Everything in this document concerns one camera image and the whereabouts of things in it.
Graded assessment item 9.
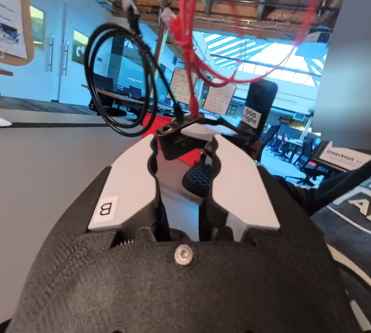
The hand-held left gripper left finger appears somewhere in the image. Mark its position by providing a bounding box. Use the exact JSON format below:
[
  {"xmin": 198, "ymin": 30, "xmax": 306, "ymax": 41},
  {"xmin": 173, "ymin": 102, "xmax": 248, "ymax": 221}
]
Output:
[{"xmin": 87, "ymin": 134, "xmax": 160, "ymax": 230}]

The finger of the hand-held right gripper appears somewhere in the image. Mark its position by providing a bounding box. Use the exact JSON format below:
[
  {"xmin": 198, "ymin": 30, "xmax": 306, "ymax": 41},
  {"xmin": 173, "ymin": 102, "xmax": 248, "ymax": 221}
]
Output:
[
  {"xmin": 184, "ymin": 123, "xmax": 236, "ymax": 143},
  {"xmin": 201, "ymin": 117, "xmax": 242, "ymax": 131}
]

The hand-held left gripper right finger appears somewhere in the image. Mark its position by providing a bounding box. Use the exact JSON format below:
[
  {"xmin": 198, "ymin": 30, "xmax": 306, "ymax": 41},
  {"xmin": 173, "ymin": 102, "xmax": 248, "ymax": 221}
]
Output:
[{"xmin": 209, "ymin": 134, "xmax": 281, "ymax": 241}]

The black ethernet adapter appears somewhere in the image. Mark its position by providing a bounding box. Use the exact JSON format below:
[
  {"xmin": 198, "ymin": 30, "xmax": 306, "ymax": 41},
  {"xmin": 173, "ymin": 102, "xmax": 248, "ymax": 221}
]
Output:
[{"xmin": 157, "ymin": 113, "xmax": 205, "ymax": 161}]

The red plastic bin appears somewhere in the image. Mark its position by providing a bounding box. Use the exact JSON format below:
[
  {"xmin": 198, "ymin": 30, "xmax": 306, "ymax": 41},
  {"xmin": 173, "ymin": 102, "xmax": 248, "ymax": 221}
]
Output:
[{"xmin": 141, "ymin": 113, "xmax": 204, "ymax": 167}]

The red ethernet cable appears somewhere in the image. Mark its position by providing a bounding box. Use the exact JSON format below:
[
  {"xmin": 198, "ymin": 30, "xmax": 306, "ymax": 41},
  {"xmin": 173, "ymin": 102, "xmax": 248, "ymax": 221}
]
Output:
[{"xmin": 159, "ymin": 0, "xmax": 328, "ymax": 116}]

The black ethernet cable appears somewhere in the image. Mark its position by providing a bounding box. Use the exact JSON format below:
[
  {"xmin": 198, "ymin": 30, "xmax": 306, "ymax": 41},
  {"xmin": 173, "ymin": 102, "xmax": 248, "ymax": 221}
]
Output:
[{"xmin": 83, "ymin": 0, "xmax": 186, "ymax": 138}]

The handwritten breaks whiteboard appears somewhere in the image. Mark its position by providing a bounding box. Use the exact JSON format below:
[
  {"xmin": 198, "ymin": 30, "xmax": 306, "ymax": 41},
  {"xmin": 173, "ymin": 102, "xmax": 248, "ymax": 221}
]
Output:
[{"xmin": 202, "ymin": 79, "xmax": 238, "ymax": 116}]

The black honeycomb pad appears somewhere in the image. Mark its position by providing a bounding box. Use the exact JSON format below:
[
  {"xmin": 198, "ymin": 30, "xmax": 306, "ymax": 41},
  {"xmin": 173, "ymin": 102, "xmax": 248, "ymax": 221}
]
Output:
[{"xmin": 181, "ymin": 164, "xmax": 216, "ymax": 198}]

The handwritten list whiteboard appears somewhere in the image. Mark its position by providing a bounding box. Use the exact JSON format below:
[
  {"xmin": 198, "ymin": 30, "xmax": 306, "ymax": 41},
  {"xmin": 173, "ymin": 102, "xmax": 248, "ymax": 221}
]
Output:
[{"xmin": 169, "ymin": 66, "xmax": 198, "ymax": 105}]

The row of distant office chairs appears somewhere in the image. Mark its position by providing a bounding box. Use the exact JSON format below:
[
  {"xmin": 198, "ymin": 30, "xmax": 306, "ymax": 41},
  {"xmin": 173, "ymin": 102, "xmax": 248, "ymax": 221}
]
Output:
[{"xmin": 259, "ymin": 123, "xmax": 334, "ymax": 187}]

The white ceiling projector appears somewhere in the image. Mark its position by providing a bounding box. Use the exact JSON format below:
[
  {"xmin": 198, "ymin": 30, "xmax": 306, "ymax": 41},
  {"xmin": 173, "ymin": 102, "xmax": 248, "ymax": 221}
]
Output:
[{"xmin": 294, "ymin": 26, "xmax": 331, "ymax": 58}]

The wooden office desk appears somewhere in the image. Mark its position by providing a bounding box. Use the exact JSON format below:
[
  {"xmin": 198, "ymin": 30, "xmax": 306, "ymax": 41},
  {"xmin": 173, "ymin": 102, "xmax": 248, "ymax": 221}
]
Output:
[{"xmin": 81, "ymin": 84, "xmax": 152, "ymax": 117}]

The framed marker tag board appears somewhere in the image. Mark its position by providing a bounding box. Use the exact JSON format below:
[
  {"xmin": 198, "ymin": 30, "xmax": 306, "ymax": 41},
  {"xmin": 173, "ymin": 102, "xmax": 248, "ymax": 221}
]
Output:
[{"xmin": 314, "ymin": 139, "xmax": 371, "ymax": 172}]

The person's dark printed shirt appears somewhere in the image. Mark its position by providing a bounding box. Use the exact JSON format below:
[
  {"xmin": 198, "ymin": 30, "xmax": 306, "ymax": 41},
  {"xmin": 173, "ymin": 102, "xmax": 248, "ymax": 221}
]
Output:
[{"xmin": 309, "ymin": 181, "xmax": 371, "ymax": 333}]

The yellow phone sign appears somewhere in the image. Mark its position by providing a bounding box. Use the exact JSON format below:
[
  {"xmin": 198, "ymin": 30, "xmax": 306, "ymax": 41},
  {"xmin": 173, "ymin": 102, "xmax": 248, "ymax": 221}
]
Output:
[{"xmin": 71, "ymin": 30, "xmax": 90, "ymax": 66}]

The instruction board with white stand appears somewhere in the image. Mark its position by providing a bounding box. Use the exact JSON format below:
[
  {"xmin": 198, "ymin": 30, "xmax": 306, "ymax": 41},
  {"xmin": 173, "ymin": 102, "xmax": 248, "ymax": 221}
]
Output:
[{"xmin": 0, "ymin": 0, "xmax": 35, "ymax": 128}]

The wooden support post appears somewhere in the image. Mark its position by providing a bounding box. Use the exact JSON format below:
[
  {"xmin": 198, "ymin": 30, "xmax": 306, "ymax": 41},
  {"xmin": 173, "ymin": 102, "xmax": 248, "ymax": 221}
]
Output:
[{"xmin": 153, "ymin": 23, "xmax": 169, "ymax": 59}]

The long metal door handle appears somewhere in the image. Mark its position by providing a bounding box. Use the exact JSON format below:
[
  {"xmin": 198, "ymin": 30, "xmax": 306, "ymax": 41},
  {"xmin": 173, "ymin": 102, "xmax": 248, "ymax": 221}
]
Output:
[
  {"xmin": 62, "ymin": 40, "xmax": 69, "ymax": 76},
  {"xmin": 47, "ymin": 34, "xmax": 55, "ymax": 73}
]

